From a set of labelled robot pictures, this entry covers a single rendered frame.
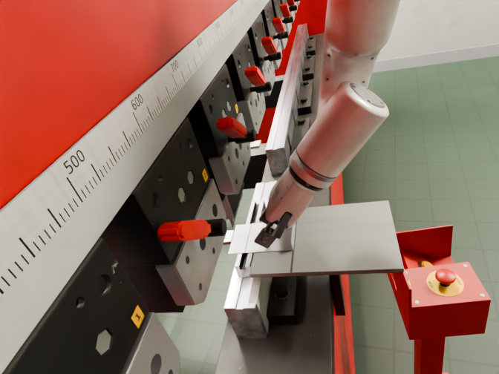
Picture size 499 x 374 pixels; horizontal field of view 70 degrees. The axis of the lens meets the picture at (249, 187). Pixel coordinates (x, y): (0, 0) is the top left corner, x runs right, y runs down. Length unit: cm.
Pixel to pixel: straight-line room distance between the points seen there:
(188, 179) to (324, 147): 23
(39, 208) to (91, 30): 14
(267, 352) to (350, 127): 43
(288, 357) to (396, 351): 105
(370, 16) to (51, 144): 38
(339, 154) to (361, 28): 18
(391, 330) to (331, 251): 112
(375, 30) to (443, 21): 385
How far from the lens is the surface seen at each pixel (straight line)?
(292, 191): 59
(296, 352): 71
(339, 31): 50
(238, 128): 47
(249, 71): 64
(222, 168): 51
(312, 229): 72
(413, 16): 430
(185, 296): 39
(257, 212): 81
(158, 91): 38
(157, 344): 34
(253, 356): 73
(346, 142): 55
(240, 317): 69
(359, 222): 73
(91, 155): 28
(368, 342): 174
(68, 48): 29
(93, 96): 30
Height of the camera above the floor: 148
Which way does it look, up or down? 33 degrees down
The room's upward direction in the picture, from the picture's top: 17 degrees counter-clockwise
